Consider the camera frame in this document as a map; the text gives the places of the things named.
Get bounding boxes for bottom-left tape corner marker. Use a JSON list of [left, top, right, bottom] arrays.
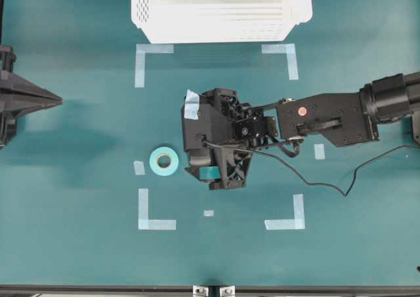
[[138, 188, 177, 231]]

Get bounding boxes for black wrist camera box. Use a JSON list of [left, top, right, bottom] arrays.
[[181, 94, 234, 151]]

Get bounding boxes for bottom-right tape corner marker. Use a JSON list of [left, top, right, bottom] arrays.
[[264, 194, 305, 231]]

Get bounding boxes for metal bracket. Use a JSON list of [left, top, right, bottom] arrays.
[[192, 285, 209, 297], [219, 286, 236, 297]]

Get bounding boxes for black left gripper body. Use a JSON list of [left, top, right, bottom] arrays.
[[0, 45, 17, 149]]

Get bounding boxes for small tape piece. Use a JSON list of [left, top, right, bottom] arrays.
[[133, 161, 145, 176], [314, 144, 326, 160], [203, 210, 215, 217]]

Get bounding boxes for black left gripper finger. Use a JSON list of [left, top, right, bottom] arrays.
[[6, 73, 62, 102], [1, 100, 62, 122]]

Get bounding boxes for top-left tape corner marker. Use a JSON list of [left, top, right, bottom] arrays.
[[135, 44, 174, 89]]

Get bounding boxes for white plastic lattice basket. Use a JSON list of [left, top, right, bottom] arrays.
[[131, 0, 312, 44]]

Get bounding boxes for small right tape piece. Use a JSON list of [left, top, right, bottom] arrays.
[[314, 144, 326, 160]]

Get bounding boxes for top-right tape corner marker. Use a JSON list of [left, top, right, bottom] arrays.
[[261, 43, 299, 81]]

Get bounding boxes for teal tape roll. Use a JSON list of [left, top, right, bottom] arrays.
[[149, 146, 179, 176]]

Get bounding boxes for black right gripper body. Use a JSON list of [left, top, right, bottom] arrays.
[[185, 89, 279, 190]]

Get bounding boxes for small bottom tape piece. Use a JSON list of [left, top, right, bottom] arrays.
[[203, 210, 215, 217]]

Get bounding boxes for small left tape piece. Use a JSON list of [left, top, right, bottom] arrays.
[[133, 161, 145, 176]]

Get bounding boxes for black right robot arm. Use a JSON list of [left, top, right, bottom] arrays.
[[181, 73, 419, 190]]

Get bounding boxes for left metal bracket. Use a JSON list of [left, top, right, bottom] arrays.
[[192, 285, 209, 297]]

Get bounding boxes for black camera cable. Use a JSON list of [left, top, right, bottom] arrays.
[[203, 140, 420, 197]]

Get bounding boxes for blue tape on camera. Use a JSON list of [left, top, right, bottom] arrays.
[[183, 89, 200, 120]]

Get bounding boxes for right metal bracket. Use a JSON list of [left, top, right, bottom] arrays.
[[219, 286, 236, 297]]

